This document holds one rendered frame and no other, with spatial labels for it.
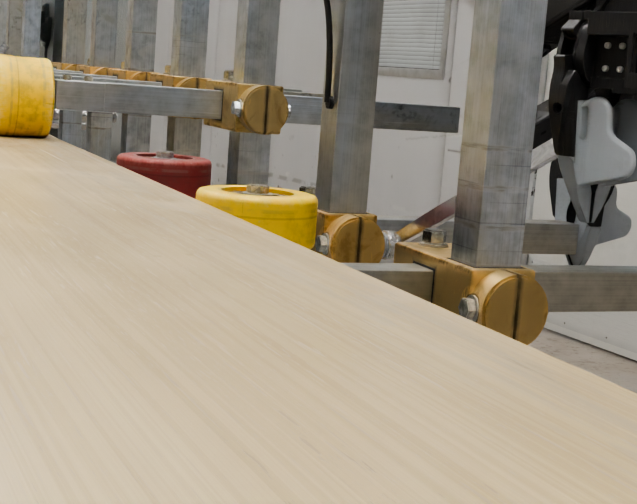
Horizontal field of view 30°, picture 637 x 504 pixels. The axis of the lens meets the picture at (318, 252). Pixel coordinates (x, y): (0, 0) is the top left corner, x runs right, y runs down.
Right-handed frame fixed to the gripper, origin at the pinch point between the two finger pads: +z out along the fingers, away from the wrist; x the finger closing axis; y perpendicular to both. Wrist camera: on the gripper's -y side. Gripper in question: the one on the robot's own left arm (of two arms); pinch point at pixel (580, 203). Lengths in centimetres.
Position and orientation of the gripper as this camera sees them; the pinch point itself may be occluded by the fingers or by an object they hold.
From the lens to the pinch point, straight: 90.4
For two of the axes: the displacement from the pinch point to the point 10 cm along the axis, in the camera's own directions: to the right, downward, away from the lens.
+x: 7.4, -0.4, 6.7
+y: 6.7, 1.6, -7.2
